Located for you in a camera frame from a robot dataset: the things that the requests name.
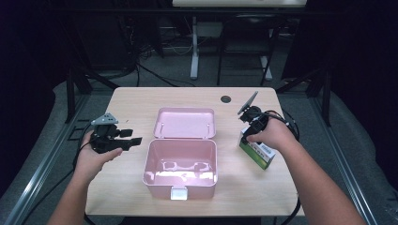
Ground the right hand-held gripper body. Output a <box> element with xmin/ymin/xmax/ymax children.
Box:
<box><xmin>237</xmin><ymin>90</ymin><xmax>270</xmax><ymax>139</ymax></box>

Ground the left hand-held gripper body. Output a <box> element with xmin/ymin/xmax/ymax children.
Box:
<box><xmin>90</xmin><ymin>112</ymin><xmax>132</xmax><ymax>155</ymax></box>

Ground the green and white medicine box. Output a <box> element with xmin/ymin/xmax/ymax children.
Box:
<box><xmin>238</xmin><ymin>126</ymin><xmax>277</xmax><ymax>172</ymax></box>

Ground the pink storage box white handle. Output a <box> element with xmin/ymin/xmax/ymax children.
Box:
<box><xmin>142</xmin><ymin>107</ymin><xmax>219</xmax><ymax>202</ymax></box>

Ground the person's left hand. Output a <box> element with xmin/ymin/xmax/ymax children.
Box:
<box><xmin>72</xmin><ymin>130</ymin><xmax>124</xmax><ymax>183</ymax></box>

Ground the person's right hand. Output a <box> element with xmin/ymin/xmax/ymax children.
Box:
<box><xmin>246</xmin><ymin>115</ymin><xmax>299</xmax><ymax>153</ymax></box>

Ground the black metal stand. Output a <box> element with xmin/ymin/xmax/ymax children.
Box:
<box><xmin>275</xmin><ymin>18</ymin><xmax>333</xmax><ymax>128</ymax></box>
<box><xmin>60</xmin><ymin>18</ymin><xmax>120</xmax><ymax>125</ymax></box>

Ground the black chair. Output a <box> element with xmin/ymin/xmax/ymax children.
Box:
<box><xmin>216</xmin><ymin>13</ymin><xmax>284</xmax><ymax>87</ymax></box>

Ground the white desk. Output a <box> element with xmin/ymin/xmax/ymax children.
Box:
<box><xmin>172</xmin><ymin>0</ymin><xmax>310</xmax><ymax>82</ymax></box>

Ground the black computer tower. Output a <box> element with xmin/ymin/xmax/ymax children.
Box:
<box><xmin>85</xmin><ymin>13</ymin><xmax>134</xmax><ymax>70</ymax></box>

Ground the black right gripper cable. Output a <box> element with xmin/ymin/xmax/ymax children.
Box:
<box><xmin>264</xmin><ymin>110</ymin><xmax>302</xmax><ymax>225</ymax></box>

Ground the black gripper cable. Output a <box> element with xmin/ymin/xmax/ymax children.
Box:
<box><xmin>264</xmin><ymin>110</ymin><xmax>302</xmax><ymax>225</ymax></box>
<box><xmin>18</xmin><ymin>123</ymin><xmax>97</xmax><ymax>225</ymax></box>

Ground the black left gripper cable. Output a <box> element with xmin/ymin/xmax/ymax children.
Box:
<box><xmin>18</xmin><ymin>123</ymin><xmax>97</xmax><ymax>225</ymax></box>

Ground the aluminium floor rail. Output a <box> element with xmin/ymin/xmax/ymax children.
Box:
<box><xmin>3</xmin><ymin>93</ymin><xmax>92</xmax><ymax>225</ymax></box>
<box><xmin>311</xmin><ymin>95</ymin><xmax>379</xmax><ymax>225</ymax></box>

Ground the bundle of black cables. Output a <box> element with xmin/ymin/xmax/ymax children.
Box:
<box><xmin>120</xmin><ymin>15</ymin><xmax>165</xmax><ymax>74</ymax></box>

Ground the white floor cable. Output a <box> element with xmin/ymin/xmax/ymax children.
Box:
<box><xmin>170</xmin><ymin>41</ymin><xmax>194</xmax><ymax>56</ymax></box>

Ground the black horizontal frame bar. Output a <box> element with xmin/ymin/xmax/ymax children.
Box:
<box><xmin>46</xmin><ymin>7</ymin><xmax>314</xmax><ymax>16</ymax></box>

